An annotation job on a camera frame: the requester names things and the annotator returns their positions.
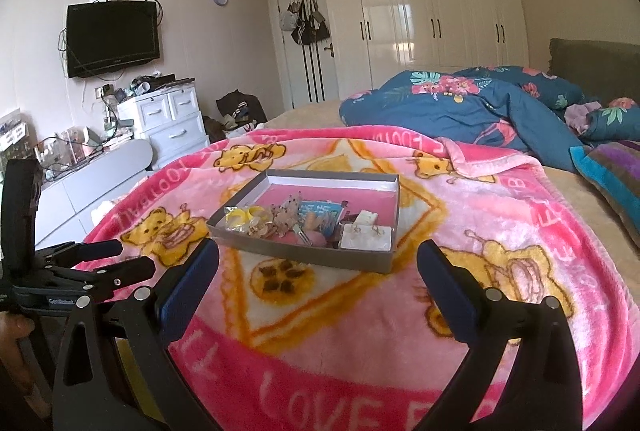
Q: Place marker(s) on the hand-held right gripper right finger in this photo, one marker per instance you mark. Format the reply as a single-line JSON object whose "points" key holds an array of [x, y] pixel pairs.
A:
{"points": [[450, 301]]}

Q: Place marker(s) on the blue floral duvet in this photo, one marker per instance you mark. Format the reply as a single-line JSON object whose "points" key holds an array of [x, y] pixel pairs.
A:
{"points": [[450, 111]]}

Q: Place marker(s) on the leopard print hair bow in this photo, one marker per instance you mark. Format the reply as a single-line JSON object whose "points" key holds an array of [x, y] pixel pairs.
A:
{"points": [[286, 217]]}

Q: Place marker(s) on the clear acrylic organizer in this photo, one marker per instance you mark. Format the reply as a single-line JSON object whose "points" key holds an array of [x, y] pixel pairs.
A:
{"points": [[67, 146]]}

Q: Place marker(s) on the grey cardboard box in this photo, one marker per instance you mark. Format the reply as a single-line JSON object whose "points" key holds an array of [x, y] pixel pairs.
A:
{"points": [[310, 256]]}

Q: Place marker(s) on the white oval desk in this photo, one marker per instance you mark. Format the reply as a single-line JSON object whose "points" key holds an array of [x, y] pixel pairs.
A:
{"points": [[95, 181]]}

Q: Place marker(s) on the striped dark handbag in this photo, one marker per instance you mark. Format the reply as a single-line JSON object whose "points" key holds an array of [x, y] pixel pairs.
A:
{"points": [[299, 33]]}

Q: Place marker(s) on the person's left hand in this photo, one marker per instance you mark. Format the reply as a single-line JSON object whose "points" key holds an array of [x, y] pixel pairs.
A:
{"points": [[12, 328]]}

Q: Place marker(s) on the blue floral pillow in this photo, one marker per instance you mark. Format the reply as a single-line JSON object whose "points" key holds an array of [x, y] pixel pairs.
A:
{"points": [[615, 116]]}

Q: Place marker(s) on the white door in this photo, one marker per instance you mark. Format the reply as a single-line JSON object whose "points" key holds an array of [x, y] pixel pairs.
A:
{"points": [[325, 76]]}

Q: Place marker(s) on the dark flat box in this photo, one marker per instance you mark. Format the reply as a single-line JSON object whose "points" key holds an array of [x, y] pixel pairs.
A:
{"points": [[167, 82]]}

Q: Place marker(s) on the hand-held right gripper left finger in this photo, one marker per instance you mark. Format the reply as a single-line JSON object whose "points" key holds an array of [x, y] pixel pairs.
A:
{"points": [[190, 291]]}

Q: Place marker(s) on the dark green headboard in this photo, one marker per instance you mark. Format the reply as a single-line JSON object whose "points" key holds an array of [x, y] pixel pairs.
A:
{"points": [[595, 61]]}

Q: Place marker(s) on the white hair claw clip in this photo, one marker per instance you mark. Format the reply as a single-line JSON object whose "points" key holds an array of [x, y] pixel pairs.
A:
{"points": [[369, 217]]}

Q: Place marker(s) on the white drawer cabinet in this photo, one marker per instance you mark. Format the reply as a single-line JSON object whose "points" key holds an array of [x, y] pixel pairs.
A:
{"points": [[170, 126]]}

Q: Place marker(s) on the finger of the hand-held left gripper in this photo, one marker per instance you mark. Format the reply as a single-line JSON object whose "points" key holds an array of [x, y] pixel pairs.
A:
{"points": [[120, 273], [90, 253]]}

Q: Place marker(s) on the pink bear print blanket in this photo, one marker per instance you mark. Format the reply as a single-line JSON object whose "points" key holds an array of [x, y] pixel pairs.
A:
{"points": [[450, 211]]}

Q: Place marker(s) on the striped colourful pillow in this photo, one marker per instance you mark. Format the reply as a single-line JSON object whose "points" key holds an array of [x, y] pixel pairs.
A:
{"points": [[615, 181]]}

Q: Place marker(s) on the black floor bag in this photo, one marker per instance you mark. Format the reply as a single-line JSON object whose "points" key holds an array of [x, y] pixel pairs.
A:
{"points": [[240, 108]]}

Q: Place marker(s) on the white wardrobe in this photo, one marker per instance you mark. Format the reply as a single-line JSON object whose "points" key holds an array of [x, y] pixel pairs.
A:
{"points": [[425, 11]]}

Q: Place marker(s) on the purple cloth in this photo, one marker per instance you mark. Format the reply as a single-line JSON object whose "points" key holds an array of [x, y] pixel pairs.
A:
{"points": [[580, 118]]}

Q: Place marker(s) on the white earring card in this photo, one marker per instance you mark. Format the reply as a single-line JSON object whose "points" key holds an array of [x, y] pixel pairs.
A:
{"points": [[367, 237]]}

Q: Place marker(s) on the beige bed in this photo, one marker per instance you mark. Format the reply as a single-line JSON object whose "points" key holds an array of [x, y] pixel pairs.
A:
{"points": [[310, 116]]}

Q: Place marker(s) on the black handbag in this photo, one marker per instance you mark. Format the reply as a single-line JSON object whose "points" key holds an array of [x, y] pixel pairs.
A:
{"points": [[319, 30]]}

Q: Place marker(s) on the white handbag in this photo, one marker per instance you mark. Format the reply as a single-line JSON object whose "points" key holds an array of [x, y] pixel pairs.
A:
{"points": [[287, 21]]}

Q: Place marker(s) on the black wall television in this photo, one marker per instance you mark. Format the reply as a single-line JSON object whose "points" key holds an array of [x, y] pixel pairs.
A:
{"points": [[112, 38]]}

